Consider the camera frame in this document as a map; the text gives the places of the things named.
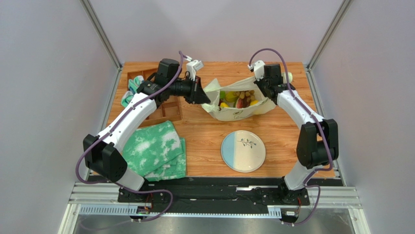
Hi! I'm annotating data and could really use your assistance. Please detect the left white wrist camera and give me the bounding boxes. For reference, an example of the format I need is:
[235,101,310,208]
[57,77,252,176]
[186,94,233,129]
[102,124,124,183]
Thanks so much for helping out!
[184,56,204,81]

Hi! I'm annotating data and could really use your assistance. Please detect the yellow fake pear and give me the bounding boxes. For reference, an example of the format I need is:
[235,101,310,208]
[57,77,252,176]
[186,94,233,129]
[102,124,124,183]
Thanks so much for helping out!
[219,102,229,108]

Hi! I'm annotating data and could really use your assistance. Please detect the aluminium frame post right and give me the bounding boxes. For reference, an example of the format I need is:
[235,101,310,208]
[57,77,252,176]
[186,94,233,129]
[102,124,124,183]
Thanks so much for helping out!
[307,0,354,70]

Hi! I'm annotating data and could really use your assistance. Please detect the blue cream ceramic plate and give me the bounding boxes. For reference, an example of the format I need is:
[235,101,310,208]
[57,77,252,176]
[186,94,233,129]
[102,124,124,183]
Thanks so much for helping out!
[221,130,266,173]

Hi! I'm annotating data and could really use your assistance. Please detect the aluminium frame post left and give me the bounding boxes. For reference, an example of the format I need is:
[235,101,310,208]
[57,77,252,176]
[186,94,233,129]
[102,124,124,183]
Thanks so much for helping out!
[80,0,122,71]

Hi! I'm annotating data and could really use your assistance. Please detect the aluminium frame post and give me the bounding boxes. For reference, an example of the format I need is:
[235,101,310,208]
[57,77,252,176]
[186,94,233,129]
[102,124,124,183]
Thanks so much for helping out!
[307,0,354,70]
[80,0,122,71]

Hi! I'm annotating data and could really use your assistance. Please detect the fake brown grapes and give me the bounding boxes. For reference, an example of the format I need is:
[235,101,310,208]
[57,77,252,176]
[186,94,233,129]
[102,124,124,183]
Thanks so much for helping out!
[239,90,255,106]

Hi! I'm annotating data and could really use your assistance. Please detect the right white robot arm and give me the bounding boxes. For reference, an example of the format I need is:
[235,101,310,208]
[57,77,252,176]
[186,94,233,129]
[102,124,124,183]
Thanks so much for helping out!
[249,60,339,191]

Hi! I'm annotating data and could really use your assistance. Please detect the green white tie-dye cloth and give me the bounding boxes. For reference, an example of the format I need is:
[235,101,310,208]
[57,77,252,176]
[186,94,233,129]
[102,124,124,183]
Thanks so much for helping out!
[122,121,187,182]

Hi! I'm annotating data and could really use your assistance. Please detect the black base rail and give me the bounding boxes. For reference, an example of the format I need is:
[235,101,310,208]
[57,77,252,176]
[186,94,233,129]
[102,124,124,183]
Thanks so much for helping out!
[117,177,310,215]

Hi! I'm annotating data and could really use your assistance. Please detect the teal white rolled sock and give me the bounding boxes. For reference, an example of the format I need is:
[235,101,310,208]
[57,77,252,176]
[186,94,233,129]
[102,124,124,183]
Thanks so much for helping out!
[128,76,144,94]

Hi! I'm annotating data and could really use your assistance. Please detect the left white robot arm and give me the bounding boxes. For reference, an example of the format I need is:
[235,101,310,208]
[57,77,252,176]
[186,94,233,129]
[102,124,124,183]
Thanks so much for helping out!
[77,56,210,192]

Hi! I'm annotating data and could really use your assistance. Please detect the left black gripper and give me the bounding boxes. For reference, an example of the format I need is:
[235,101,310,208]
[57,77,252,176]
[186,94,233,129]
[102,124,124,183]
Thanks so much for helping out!
[168,75,210,105]

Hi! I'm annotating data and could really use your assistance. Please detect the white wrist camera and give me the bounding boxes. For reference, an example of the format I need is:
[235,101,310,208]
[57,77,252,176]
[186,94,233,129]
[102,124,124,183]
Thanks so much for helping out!
[248,60,265,81]
[184,56,204,81]

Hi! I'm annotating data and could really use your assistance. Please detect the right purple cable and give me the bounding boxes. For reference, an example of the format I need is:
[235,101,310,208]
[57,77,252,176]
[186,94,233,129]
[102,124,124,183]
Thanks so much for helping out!
[249,48,334,227]

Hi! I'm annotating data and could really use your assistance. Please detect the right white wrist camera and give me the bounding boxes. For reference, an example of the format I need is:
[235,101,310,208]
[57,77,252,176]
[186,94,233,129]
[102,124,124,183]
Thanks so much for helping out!
[248,60,265,81]

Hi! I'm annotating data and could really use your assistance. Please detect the avocado print plastic bag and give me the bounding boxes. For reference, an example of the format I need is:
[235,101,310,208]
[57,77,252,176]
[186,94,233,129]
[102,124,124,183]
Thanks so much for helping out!
[201,76,276,121]

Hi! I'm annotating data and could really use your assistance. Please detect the wooden compartment tray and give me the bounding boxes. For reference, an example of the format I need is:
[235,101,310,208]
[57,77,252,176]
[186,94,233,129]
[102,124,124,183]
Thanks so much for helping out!
[127,68,182,128]

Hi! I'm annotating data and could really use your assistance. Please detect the dark red fake fruit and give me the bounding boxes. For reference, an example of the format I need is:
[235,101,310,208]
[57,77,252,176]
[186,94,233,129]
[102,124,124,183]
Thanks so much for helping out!
[235,98,246,109]

